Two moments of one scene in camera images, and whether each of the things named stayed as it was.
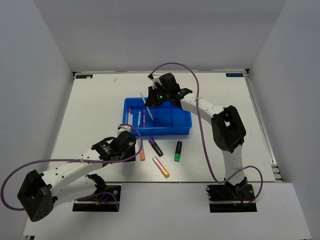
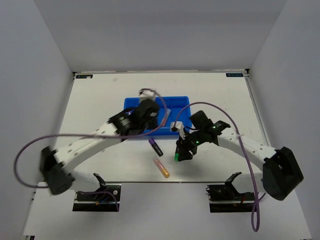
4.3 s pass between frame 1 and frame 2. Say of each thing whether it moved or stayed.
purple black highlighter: stayed
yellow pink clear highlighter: stayed
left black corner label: stayed
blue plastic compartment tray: stayed
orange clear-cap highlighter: moved
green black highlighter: stayed
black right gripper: moved
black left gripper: moved
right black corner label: stayed
